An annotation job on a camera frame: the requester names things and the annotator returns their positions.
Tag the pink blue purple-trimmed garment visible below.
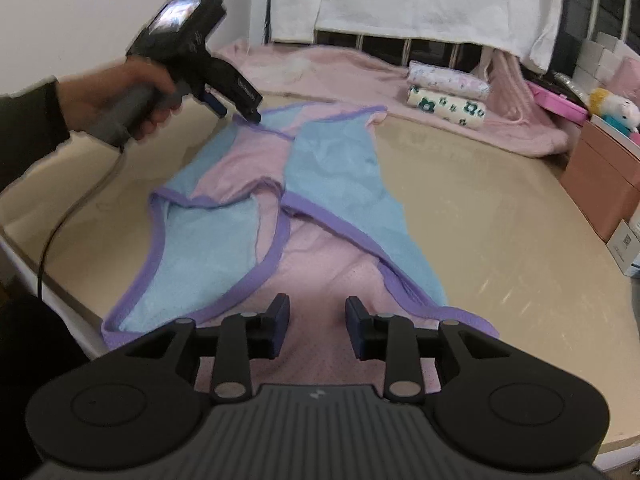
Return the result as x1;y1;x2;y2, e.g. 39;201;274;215
102;102;494;385

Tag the left forearm dark sleeve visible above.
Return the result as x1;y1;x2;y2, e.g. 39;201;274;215
0;79;70;190

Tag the person's left hand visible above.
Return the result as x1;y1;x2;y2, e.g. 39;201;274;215
56;56;176;132

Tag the pink fleece blanket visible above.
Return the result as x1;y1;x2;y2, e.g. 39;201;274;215
217;40;570;158

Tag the folded pink floral cloth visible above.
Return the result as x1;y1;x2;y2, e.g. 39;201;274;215
407;61;490;102

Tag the small white box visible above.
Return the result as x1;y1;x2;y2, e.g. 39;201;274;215
606;220;640;280

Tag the folded green flower cloth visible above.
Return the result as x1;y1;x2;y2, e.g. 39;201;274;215
407;86;486;130

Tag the salmon pink storage box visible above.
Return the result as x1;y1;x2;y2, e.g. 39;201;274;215
560;117;639;242

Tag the white hanging towel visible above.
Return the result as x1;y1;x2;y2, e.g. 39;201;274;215
269;0;569;74

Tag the pink flat case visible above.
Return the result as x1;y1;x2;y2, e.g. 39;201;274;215
526;80;588;126

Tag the white yellow plush toy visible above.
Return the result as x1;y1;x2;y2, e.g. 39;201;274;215
588;88;639;133

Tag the stack of white boxes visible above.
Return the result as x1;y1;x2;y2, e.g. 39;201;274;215
572;32;639;93

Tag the metal railing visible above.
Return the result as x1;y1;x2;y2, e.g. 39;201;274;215
309;0;640;74

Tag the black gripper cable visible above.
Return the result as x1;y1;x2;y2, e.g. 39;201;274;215
37;146;125;302

